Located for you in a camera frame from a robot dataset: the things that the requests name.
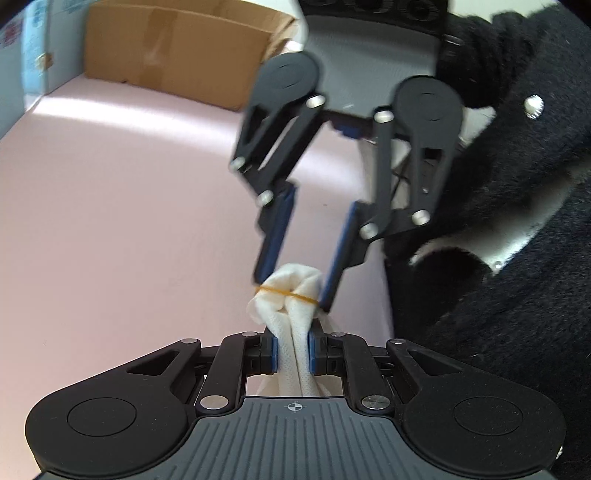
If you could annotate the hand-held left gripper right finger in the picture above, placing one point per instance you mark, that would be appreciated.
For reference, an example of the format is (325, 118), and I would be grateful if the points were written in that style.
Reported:
(313, 355)

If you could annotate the open brown cardboard box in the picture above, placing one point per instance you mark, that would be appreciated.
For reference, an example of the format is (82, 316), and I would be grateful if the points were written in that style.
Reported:
(184, 46)

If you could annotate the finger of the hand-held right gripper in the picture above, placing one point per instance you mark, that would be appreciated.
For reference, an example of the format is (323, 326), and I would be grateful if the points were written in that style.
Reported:
(341, 249)
(277, 230)

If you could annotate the long blue cardboard box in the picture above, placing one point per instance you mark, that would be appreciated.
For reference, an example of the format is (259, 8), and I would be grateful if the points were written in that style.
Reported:
(60, 46)

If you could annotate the yellow rubber band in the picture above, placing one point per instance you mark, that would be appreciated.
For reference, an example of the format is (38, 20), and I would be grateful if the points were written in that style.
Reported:
(277, 291)

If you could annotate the white shopping bag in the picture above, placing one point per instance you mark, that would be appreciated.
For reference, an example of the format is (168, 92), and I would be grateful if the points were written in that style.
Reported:
(288, 281)

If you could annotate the person's black coat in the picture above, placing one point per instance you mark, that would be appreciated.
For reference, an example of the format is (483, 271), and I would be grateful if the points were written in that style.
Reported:
(508, 369)

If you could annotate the person's right forearm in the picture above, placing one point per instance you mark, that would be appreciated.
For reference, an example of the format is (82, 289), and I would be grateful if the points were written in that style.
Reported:
(508, 138)

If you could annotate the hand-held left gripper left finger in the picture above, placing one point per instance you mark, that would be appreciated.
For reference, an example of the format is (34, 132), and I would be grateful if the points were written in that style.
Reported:
(274, 355)

